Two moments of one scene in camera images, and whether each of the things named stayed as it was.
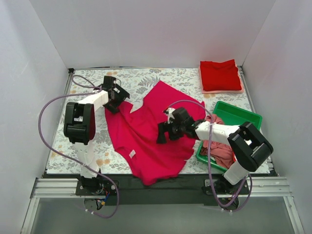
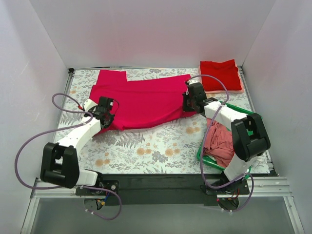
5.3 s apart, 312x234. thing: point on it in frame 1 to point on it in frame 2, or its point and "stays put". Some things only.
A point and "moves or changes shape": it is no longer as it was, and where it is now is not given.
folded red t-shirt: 224,75 stays put
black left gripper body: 116,98 to 108,119
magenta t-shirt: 134,134 moves or changes shape
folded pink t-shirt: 235,91 stays put
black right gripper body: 166,130 to 186,104
